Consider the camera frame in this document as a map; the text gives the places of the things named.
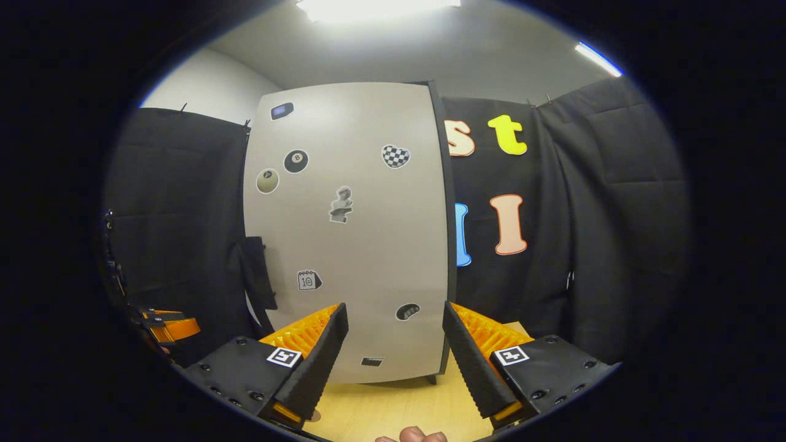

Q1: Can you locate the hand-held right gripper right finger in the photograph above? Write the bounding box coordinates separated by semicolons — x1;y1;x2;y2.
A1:
442;301;621;429

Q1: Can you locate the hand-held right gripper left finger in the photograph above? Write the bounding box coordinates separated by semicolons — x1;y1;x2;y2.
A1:
184;302;349;429

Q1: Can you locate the black cabinet door handle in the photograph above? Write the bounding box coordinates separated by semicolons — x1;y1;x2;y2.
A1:
238;236;278;335

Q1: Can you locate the dark grey cabinet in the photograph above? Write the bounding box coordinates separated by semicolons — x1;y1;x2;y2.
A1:
424;80;459;386

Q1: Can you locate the light grey cabinet door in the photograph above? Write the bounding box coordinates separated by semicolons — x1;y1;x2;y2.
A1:
243;82;449;384

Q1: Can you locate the black backdrop cloth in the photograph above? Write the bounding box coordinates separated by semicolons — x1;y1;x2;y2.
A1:
101;77;688;369

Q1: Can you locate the wide ceiling light panel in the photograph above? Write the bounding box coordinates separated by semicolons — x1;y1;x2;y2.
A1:
297;0;461;24

